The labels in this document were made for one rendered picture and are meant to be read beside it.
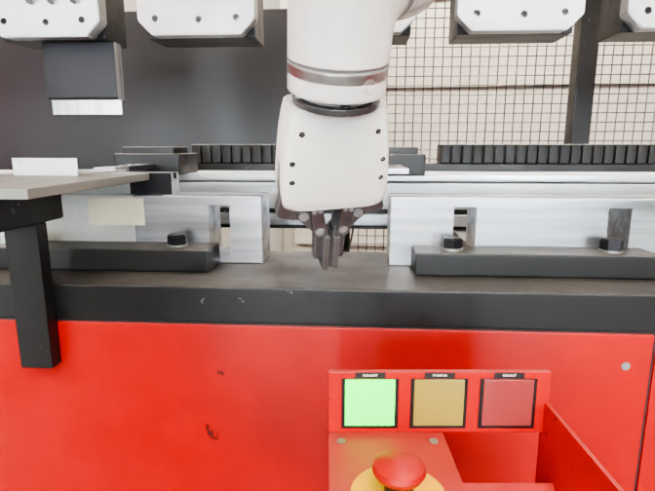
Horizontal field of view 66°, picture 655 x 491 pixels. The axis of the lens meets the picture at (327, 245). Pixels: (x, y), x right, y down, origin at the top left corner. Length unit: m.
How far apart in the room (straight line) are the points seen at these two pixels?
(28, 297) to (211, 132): 0.70
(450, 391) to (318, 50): 0.31
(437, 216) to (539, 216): 0.13
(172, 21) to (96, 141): 0.69
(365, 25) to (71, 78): 0.51
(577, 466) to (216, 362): 0.39
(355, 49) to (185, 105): 0.91
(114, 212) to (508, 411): 0.56
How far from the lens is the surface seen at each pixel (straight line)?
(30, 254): 0.67
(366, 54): 0.40
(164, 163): 0.96
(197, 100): 1.27
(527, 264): 0.67
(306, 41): 0.40
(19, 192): 0.53
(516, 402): 0.50
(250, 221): 0.70
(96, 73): 0.79
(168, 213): 0.74
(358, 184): 0.46
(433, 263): 0.65
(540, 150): 1.14
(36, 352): 0.70
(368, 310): 0.59
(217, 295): 0.61
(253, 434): 0.67
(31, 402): 0.76
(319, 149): 0.44
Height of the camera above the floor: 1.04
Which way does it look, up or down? 11 degrees down
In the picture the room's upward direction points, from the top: straight up
